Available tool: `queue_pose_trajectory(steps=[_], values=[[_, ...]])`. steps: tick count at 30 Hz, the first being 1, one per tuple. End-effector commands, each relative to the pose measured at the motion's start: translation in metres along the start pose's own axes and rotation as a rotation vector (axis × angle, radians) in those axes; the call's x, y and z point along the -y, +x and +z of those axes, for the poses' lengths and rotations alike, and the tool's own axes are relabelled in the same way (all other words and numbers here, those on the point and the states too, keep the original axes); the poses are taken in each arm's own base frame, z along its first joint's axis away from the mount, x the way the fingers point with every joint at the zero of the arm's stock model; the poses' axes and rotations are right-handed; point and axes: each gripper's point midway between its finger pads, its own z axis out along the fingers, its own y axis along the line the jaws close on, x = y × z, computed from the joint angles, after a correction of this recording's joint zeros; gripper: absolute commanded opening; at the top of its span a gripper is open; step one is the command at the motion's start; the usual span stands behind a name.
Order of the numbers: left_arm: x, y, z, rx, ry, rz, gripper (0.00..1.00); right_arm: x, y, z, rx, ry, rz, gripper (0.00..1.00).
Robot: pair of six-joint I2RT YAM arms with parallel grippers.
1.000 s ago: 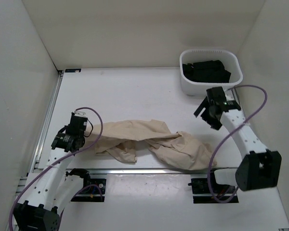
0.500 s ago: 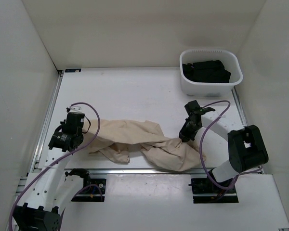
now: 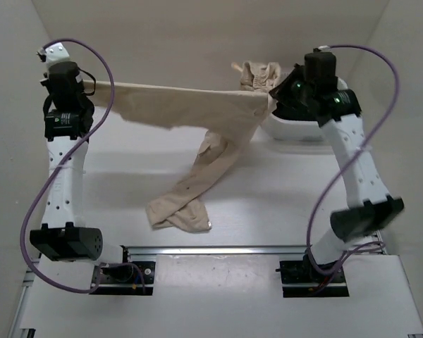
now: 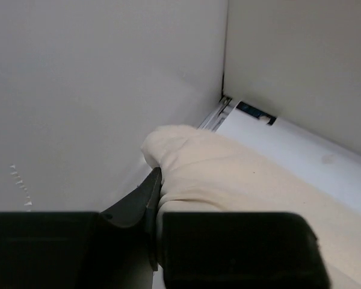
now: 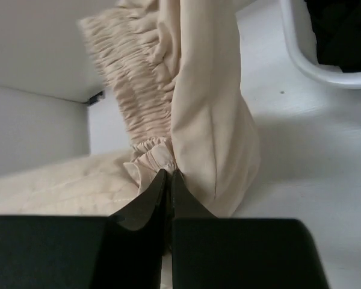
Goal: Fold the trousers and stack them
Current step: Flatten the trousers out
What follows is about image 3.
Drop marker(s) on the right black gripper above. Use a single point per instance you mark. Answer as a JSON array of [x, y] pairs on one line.
[[281, 94]]

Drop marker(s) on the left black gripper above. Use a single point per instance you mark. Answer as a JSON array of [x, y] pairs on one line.
[[50, 94]]

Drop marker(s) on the white plastic basket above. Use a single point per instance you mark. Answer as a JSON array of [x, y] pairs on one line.
[[292, 126]]

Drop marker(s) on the beige trousers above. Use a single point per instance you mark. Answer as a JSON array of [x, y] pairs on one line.
[[230, 118]]

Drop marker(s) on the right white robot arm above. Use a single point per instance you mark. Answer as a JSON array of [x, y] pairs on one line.
[[370, 204]]

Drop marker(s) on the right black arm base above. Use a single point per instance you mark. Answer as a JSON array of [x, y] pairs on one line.
[[302, 281]]

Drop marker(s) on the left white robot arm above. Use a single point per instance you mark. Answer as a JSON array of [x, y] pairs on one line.
[[63, 235]]

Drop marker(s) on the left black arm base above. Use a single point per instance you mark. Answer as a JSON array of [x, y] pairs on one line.
[[126, 281]]

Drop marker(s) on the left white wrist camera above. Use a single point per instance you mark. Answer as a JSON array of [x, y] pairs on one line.
[[53, 54]]

